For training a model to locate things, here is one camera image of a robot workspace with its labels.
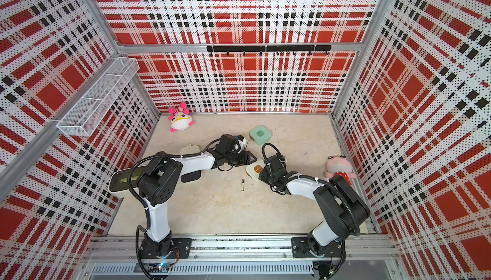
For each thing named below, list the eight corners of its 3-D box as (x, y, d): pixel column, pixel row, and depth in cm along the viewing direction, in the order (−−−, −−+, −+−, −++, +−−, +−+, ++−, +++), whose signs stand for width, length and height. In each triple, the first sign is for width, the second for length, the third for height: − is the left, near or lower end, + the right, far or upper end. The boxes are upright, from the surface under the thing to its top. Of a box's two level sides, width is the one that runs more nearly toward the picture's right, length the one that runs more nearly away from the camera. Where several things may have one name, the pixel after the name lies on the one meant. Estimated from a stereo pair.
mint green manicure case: (259, 147, 108) (259, 144, 105) (246, 134, 114) (246, 131, 111) (274, 137, 112) (274, 134, 110) (261, 125, 118) (261, 122, 116)
